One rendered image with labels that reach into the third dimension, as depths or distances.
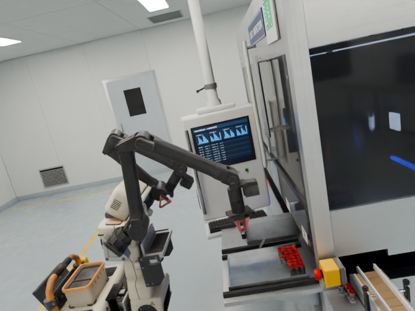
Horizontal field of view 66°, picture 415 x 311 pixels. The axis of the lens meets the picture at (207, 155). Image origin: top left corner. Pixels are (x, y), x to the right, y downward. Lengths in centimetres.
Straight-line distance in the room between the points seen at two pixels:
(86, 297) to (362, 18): 168
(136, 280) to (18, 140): 659
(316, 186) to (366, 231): 27
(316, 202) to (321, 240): 16
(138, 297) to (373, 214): 113
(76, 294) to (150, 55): 555
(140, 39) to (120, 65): 65
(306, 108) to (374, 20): 34
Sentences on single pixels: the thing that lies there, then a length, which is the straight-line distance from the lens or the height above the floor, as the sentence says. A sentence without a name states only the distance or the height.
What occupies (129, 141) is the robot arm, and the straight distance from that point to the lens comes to 123.
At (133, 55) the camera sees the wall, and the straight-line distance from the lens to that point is 689.
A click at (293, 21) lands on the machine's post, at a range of 115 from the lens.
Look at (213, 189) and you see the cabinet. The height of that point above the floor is 102.
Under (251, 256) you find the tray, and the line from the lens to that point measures 169.
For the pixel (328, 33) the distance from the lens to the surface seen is 118.
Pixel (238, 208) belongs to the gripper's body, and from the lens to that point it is 133.
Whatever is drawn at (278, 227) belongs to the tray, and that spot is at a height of 88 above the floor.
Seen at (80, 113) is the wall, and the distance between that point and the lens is 730.
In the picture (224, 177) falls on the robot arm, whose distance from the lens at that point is 126.
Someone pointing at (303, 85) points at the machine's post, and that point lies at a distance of 115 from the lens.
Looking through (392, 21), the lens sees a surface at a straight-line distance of 126.
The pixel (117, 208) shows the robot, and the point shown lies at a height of 129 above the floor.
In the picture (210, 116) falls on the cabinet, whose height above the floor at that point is 153.
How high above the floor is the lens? 178
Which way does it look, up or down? 13 degrees down
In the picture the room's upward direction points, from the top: 12 degrees counter-clockwise
